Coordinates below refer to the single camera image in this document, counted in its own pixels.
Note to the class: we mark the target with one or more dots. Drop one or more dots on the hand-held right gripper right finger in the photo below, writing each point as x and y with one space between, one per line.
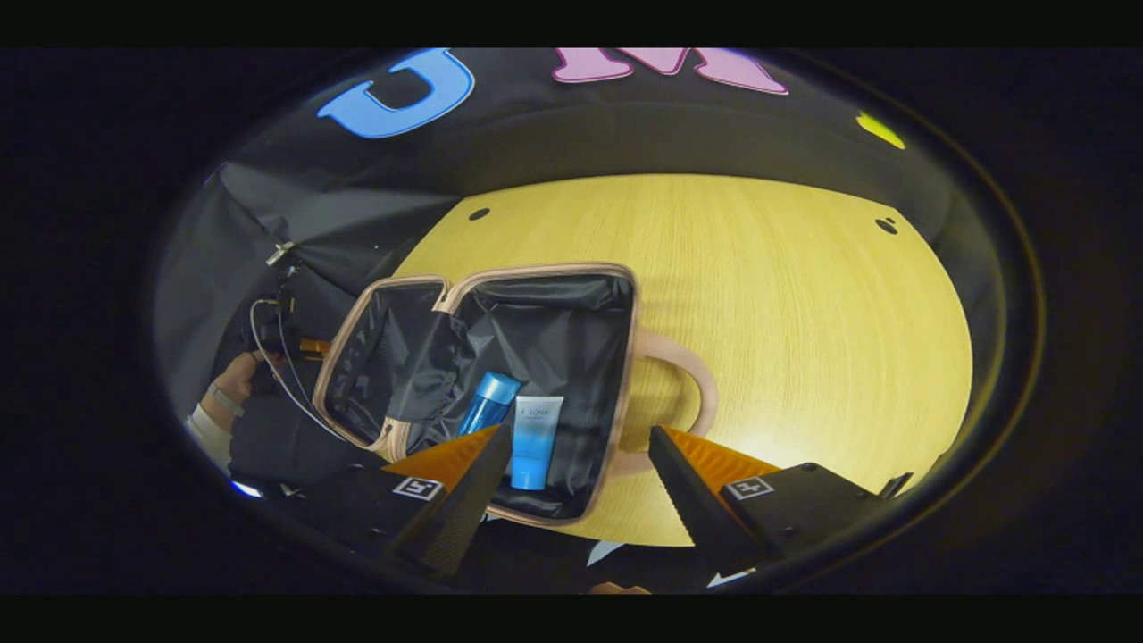
692 500

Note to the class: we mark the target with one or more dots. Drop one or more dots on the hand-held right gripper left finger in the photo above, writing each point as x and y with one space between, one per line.
464 500

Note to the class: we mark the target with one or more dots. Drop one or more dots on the black backdrop cloth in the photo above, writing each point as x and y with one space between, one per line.
554 134

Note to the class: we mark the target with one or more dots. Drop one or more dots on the blue bottle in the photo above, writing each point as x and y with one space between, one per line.
487 402

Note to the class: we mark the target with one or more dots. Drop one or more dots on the white and blue tube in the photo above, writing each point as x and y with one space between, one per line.
534 438

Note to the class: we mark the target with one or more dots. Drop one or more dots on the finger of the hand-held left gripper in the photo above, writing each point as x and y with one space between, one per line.
314 346

